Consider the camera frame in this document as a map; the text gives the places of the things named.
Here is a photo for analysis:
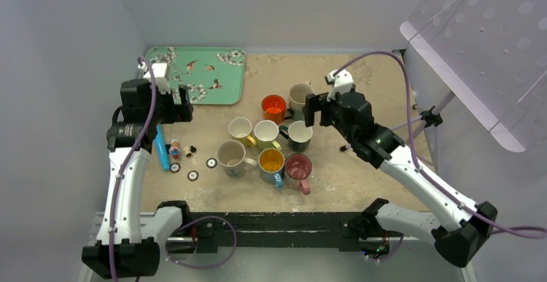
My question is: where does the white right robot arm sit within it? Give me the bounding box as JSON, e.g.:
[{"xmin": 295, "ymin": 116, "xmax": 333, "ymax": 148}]
[{"xmin": 303, "ymin": 92, "xmax": 497, "ymax": 268}]

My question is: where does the orange mug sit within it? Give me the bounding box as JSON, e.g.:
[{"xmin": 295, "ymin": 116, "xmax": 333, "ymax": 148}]
[{"xmin": 261, "ymin": 95, "xmax": 286, "ymax": 125}]

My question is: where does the round dark disc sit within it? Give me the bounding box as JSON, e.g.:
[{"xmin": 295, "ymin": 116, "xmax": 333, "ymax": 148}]
[{"xmin": 170, "ymin": 163, "xmax": 181, "ymax": 174}]

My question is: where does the small colourful toy figure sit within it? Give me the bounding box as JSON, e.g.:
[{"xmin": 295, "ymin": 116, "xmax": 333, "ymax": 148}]
[{"xmin": 169, "ymin": 139, "xmax": 181, "ymax": 159}]

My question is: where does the translucent perforated panel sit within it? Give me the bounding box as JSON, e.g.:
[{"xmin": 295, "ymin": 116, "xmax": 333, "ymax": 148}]
[{"xmin": 400, "ymin": 0, "xmax": 546, "ymax": 152}]

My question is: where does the small beige black toy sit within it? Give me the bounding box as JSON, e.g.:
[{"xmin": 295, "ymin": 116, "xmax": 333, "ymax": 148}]
[{"xmin": 183, "ymin": 145, "xmax": 197, "ymax": 157}]

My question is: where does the blue plastic tube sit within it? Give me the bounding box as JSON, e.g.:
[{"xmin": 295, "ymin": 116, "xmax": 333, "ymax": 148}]
[{"xmin": 154, "ymin": 125, "xmax": 170, "ymax": 172}]

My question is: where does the white tripod stand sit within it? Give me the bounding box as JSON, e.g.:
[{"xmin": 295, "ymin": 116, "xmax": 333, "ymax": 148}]
[{"xmin": 340, "ymin": 90, "xmax": 457, "ymax": 174}]

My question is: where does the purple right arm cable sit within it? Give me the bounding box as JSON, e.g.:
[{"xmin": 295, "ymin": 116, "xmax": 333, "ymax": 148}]
[{"xmin": 332, "ymin": 50, "xmax": 547, "ymax": 264}]

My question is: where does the dark green mug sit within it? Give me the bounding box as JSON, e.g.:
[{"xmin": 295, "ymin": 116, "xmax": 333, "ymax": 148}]
[{"xmin": 279, "ymin": 121, "xmax": 313, "ymax": 153}]

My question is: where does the light green mug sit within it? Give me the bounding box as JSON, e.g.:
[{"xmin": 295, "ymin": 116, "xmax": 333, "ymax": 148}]
[{"xmin": 254, "ymin": 120, "xmax": 282, "ymax": 150}]

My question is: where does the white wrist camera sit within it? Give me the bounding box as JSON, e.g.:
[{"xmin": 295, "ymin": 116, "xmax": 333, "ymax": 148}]
[
  {"xmin": 324, "ymin": 69, "xmax": 355, "ymax": 101},
  {"xmin": 139, "ymin": 63, "xmax": 171, "ymax": 94}
]

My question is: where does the round black white disc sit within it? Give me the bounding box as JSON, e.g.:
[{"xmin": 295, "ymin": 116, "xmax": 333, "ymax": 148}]
[{"xmin": 206, "ymin": 157, "xmax": 218, "ymax": 168}]

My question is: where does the beige tall mug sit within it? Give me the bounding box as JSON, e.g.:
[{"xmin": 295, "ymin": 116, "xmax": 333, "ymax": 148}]
[{"xmin": 216, "ymin": 140, "xmax": 258, "ymax": 178}]

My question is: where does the green floral tray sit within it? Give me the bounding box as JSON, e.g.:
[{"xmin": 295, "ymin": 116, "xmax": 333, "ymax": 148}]
[{"xmin": 146, "ymin": 46, "xmax": 246, "ymax": 105}]

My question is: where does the aluminium frame rail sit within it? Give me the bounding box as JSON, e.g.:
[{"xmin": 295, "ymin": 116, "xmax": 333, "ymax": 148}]
[{"xmin": 77, "ymin": 152, "xmax": 477, "ymax": 282}]

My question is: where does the blue handled mug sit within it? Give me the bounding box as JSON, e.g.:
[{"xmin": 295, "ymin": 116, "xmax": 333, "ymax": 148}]
[{"xmin": 258, "ymin": 148, "xmax": 285, "ymax": 189}]

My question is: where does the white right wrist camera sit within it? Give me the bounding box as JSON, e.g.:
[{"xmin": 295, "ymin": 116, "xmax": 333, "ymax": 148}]
[{"xmin": 324, "ymin": 69, "xmax": 355, "ymax": 101}]

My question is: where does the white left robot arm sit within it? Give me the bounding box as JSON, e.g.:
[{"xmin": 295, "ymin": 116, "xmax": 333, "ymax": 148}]
[{"xmin": 81, "ymin": 79, "xmax": 193, "ymax": 281}]

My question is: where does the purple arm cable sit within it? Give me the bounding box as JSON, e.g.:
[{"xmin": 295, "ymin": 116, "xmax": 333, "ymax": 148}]
[
  {"xmin": 332, "ymin": 50, "xmax": 547, "ymax": 264},
  {"xmin": 107, "ymin": 55, "xmax": 237, "ymax": 282}
]

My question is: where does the round brown white disc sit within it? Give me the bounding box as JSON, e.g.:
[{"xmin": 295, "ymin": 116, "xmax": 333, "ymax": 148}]
[{"xmin": 187, "ymin": 170, "xmax": 199, "ymax": 181}]

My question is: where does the yellow mug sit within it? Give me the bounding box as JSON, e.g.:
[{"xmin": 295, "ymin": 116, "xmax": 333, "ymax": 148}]
[{"xmin": 228, "ymin": 117, "xmax": 257, "ymax": 147}]

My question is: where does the pink ghost mug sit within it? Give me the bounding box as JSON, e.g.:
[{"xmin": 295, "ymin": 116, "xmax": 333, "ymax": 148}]
[{"xmin": 284, "ymin": 154, "xmax": 312, "ymax": 196}]

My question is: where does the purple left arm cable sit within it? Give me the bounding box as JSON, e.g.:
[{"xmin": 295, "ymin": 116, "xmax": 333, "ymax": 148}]
[{"xmin": 107, "ymin": 55, "xmax": 237, "ymax": 282}]

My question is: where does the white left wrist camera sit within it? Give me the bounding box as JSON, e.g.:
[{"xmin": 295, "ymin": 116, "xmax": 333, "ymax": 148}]
[{"xmin": 139, "ymin": 63, "xmax": 171, "ymax": 94}]

